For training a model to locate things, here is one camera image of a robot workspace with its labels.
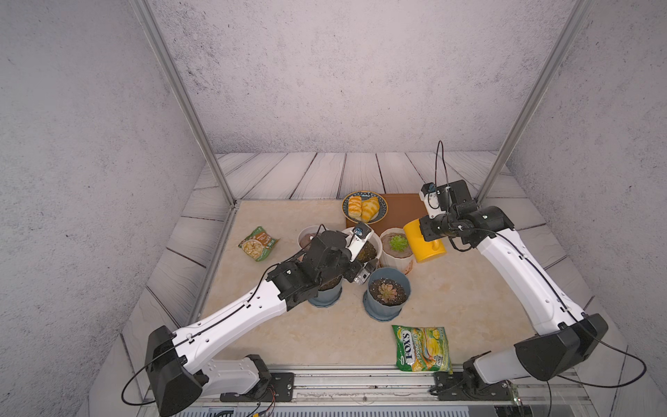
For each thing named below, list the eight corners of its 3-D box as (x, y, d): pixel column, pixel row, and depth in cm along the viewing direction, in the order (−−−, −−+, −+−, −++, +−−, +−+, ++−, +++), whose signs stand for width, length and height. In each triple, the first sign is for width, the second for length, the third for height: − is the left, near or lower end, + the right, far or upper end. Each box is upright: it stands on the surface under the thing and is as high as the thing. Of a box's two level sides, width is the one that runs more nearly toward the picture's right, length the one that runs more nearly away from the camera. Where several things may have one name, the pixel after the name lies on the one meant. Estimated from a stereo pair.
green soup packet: (238, 248, 108) (236, 244, 106) (261, 229, 114) (259, 225, 112) (259, 265, 102) (257, 261, 100) (282, 244, 109) (281, 240, 107)
